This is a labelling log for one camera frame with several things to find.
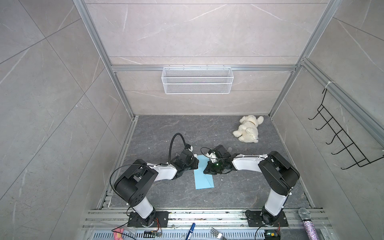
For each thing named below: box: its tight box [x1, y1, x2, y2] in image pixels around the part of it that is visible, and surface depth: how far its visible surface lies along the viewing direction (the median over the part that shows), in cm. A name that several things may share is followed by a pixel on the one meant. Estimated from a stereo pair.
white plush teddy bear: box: [232, 115, 264, 143], surface depth 103 cm
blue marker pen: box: [185, 222, 196, 240], surface depth 71 cm
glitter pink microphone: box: [298, 207, 321, 240], surface depth 71 cm
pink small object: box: [113, 227, 124, 240], surface depth 69 cm
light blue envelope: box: [193, 154, 215, 190], surface depth 88 cm
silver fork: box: [209, 227, 227, 240], surface depth 71 cm
